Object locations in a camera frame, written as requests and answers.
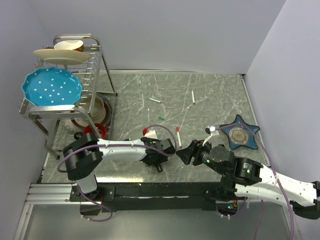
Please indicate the white and red bowl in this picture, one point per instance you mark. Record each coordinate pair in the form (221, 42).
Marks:
(75, 45)

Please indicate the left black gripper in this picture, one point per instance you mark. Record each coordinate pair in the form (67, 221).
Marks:
(161, 159)

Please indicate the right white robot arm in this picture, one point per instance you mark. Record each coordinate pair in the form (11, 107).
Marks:
(244, 177)

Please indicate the cream flat plate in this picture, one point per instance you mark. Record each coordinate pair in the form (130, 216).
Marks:
(62, 56)

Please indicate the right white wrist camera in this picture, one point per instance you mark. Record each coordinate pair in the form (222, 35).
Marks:
(211, 131)

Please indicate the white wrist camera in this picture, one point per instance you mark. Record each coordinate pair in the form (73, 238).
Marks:
(211, 131)
(149, 133)

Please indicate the blue polka dot plate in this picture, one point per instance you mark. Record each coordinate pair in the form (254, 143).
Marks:
(51, 86)

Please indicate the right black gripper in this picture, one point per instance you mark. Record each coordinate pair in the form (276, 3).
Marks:
(185, 154)

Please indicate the metal dish rack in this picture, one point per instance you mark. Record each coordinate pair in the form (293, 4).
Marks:
(48, 118)

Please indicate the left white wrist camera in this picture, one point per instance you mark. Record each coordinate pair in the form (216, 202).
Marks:
(149, 133)

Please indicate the cream deep bowl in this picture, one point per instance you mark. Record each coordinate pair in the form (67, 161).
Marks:
(98, 114)

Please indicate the white pen red tip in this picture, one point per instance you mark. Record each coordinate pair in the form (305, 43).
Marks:
(179, 139)

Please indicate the patterned rim plate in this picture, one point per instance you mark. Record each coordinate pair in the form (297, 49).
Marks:
(72, 126)

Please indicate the black marker blue tip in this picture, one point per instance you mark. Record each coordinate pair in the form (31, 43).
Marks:
(159, 168)

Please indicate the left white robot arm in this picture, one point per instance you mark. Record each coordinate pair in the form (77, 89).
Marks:
(81, 157)

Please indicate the white pen black tip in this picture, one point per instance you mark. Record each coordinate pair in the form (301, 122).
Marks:
(155, 100)

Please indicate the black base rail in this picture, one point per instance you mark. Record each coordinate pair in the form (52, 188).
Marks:
(134, 196)

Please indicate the white pen green tip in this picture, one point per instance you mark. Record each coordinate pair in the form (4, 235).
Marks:
(193, 97)

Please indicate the blue star-shaped dish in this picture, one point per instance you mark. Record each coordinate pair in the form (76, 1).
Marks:
(240, 133)

